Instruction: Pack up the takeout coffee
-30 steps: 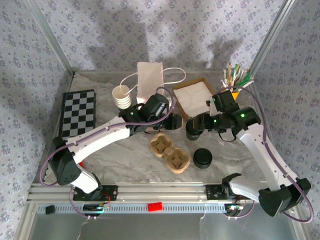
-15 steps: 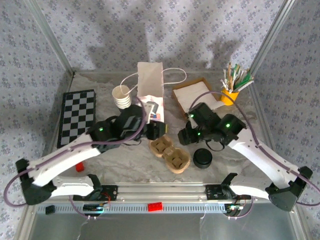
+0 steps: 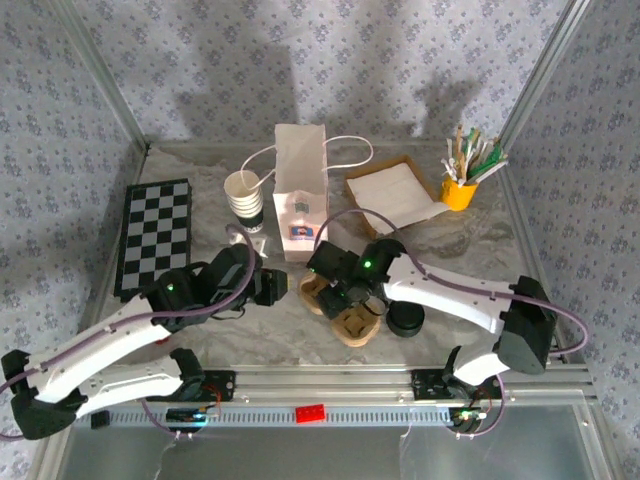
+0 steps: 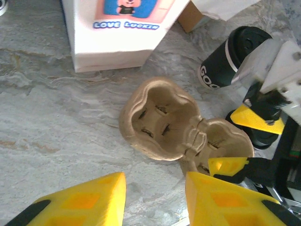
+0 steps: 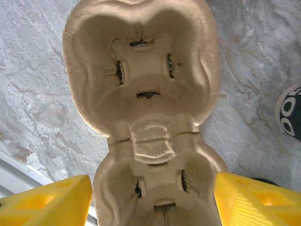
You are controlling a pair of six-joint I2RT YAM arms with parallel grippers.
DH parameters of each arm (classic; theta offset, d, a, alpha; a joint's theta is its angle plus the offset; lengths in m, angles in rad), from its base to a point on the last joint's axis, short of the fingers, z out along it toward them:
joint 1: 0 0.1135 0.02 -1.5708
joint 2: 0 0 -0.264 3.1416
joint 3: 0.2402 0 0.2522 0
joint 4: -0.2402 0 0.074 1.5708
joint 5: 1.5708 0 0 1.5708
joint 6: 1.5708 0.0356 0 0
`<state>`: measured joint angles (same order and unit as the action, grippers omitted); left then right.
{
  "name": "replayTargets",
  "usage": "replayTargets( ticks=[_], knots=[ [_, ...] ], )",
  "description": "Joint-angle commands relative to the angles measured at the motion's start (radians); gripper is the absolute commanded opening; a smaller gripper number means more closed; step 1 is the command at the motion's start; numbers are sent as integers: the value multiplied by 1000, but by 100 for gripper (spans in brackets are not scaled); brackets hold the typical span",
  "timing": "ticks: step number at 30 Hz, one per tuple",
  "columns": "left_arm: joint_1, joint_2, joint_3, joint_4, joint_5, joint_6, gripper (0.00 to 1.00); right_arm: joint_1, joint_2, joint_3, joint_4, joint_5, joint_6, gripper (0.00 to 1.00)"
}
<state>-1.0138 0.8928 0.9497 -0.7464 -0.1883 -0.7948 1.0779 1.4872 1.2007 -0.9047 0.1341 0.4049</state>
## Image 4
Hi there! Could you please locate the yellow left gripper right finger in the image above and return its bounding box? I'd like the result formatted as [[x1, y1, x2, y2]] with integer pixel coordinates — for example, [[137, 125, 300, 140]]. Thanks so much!
[[185, 171, 299, 226]]

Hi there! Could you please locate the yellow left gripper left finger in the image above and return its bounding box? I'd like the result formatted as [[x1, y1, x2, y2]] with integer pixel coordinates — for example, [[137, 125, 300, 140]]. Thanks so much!
[[4, 171, 127, 226]]

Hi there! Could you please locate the black paper coffee cup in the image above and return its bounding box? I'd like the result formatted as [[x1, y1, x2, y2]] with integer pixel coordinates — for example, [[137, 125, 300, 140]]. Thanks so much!
[[199, 39, 243, 90]]

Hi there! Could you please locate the brown pulp cup carrier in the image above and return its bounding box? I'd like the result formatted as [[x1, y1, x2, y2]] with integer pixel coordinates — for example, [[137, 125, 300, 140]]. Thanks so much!
[[119, 76, 255, 178]]

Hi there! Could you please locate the black plastic cup lid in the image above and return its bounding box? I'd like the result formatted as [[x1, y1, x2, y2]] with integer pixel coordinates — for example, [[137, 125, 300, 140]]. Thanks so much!
[[225, 25, 273, 71]]

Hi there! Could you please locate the white paper takeout bag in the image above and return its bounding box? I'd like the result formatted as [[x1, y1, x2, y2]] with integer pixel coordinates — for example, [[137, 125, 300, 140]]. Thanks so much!
[[61, 0, 191, 73]]

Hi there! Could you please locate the white paper napkin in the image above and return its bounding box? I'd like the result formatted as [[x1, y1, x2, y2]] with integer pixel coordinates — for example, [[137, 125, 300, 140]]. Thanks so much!
[[190, 0, 262, 22]]

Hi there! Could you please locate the brown cardboard tray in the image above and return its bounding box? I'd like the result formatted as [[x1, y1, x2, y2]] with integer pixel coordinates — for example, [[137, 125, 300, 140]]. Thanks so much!
[[177, 2, 206, 33]]

